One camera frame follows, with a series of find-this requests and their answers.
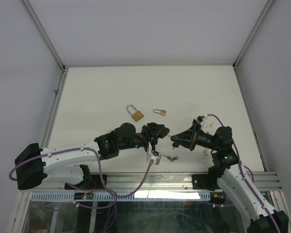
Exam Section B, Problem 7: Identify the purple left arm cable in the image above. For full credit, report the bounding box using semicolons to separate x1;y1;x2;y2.
9;145;161;209

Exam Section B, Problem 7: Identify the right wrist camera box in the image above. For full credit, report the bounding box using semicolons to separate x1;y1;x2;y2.
195;114;208;129

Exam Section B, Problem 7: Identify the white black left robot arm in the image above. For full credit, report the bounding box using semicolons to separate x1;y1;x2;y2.
9;122;170;190

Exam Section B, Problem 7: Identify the aluminium frame post left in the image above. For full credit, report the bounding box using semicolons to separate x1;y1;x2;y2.
21;0;68;73

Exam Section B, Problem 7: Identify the aluminium frame post right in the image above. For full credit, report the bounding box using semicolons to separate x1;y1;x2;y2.
232;0;276;70

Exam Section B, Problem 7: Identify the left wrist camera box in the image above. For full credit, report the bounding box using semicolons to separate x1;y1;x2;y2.
146;142;162;165

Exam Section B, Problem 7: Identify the aluminium frame post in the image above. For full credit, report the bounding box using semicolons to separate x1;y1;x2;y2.
21;0;68;73
232;0;276;70

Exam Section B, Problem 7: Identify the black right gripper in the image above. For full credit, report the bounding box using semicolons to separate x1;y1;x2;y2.
170;123;219;151

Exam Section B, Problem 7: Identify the silver key pair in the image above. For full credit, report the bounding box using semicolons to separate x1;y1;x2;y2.
202;149;209;162

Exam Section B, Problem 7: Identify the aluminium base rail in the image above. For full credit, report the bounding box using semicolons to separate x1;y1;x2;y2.
21;172;282;192

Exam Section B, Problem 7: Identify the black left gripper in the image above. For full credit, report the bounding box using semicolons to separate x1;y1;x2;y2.
119;124;164;154

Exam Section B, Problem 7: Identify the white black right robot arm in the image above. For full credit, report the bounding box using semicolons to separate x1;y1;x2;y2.
171;116;289;233

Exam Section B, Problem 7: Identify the small silver key bunch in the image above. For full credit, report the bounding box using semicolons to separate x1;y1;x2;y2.
163;155;178;162

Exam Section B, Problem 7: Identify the small brass padlock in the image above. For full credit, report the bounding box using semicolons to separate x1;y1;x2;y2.
153;109;166;116

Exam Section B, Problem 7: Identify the long-shackle brass padlock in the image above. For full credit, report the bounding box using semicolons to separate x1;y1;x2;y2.
126;105;144;122

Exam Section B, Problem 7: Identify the slotted cable duct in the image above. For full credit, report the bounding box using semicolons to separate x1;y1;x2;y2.
31;191;210;202

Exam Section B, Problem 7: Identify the black-headed key bunch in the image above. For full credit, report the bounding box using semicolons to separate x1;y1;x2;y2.
167;135;179;149

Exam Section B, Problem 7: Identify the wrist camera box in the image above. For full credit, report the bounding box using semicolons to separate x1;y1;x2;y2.
195;114;208;129
146;142;162;165

